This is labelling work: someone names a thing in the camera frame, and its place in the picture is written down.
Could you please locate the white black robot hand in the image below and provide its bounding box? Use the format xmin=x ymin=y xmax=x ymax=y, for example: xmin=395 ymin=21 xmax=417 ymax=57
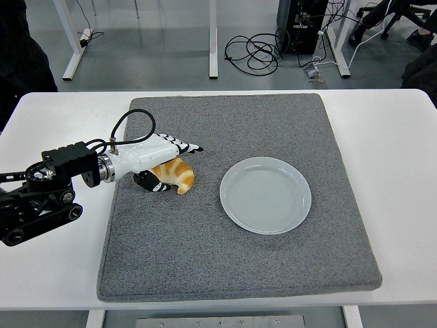
xmin=109 ymin=133 xmax=205 ymax=195

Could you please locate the striped croissant bread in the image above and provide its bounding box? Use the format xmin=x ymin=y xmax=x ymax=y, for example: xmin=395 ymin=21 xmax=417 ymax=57
xmin=152 ymin=157 xmax=195 ymax=195

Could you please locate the pale blue round plate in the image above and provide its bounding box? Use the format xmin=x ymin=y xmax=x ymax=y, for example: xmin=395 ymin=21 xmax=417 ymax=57
xmin=218 ymin=156 xmax=313 ymax=236

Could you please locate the grey metal plate with screws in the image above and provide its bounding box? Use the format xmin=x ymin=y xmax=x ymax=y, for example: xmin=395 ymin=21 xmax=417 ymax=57
xmin=135 ymin=314 xmax=307 ymax=328

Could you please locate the grey fabric mat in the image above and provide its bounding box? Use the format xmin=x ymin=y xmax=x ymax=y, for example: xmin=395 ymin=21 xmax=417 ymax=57
xmin=96 ymin=92 xmax=383 ymax=303

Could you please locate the white power strip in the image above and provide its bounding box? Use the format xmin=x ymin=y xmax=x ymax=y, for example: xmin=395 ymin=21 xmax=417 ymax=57
xmin=79 ymin=28 xmax=94 ymax=48

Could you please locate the white table leg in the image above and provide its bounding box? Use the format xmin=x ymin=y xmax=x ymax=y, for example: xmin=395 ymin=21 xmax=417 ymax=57
xmin=85 ymin=309 xmax=107 ymax=328
xmin=343 ymin=305 xmax=365 ymax=328

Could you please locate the grey floor socket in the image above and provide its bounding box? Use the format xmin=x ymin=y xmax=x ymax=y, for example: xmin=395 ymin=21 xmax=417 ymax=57
xmin=302 ymin=66 xmax=326 ymax=83

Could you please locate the black computer tower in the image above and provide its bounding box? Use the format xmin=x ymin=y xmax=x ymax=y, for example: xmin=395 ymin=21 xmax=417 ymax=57
xmin=275 ymin=0 xmax=330 ymax=56

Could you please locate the seated person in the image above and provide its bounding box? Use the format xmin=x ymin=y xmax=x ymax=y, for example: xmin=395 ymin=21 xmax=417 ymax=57
xmin=348 ymin=0 xmax=437 ymax=52

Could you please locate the black office chair base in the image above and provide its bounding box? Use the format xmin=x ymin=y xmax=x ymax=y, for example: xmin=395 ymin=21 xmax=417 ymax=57
xmin=380 ymin=0 xmax=437 ymax=40

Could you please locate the black fabric object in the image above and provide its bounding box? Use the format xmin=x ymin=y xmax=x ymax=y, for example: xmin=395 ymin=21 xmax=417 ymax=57
xmin=399 ymin=44 xmax=437 ymax=90

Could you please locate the white desk leg frame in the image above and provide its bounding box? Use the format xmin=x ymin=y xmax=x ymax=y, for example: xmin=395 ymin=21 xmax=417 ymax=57
xmin=53 ymin=0 xmax=93 ymax=81
xmin=328 ymin=0 xmax=352 ymax=79
xmin=208 ymin=0 xmax=219 ymax=80

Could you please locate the thin black cable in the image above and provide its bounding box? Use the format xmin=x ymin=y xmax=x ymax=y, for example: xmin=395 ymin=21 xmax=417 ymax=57
xmin=74 ymin=0 xmax=104 ymax=44

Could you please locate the tangled black cable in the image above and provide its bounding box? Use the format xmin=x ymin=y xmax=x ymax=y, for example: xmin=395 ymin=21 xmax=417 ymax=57
xmin=224 ymin=31 xmax=285 ymax=76

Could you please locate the white cable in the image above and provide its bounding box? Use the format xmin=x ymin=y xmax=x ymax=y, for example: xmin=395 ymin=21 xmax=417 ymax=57
xmin=311 ymin=0 xmax=395 ymax=69

